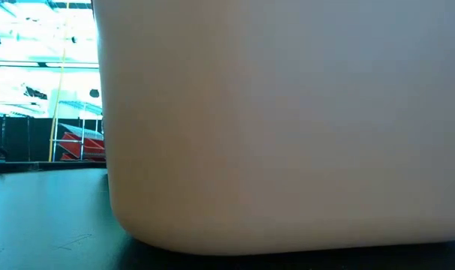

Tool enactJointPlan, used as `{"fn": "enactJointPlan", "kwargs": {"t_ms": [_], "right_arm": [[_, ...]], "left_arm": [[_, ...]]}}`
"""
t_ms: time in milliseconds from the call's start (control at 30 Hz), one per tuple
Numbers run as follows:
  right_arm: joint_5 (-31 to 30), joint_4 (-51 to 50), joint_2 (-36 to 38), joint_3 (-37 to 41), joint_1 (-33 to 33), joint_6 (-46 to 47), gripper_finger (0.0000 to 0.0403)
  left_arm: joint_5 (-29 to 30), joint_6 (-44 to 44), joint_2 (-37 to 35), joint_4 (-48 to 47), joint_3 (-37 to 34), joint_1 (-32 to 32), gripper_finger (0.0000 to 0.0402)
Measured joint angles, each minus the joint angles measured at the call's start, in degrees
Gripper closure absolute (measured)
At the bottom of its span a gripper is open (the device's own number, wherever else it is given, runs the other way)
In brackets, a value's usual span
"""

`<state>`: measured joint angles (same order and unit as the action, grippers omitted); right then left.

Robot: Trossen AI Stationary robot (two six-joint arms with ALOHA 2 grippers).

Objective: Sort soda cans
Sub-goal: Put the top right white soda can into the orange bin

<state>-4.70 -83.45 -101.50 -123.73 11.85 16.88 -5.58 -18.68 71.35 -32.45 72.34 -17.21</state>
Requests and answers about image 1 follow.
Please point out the orange plastic bin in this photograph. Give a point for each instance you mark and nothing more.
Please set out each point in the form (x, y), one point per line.
(287, 131)

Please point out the black ceiling fixture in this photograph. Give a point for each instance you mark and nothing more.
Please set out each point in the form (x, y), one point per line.
(36, 93)

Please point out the black room divider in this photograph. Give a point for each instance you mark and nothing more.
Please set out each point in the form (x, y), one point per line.
(25, 138)

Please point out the black aluminium table frame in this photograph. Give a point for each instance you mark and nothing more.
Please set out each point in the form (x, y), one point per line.
(43, 165)

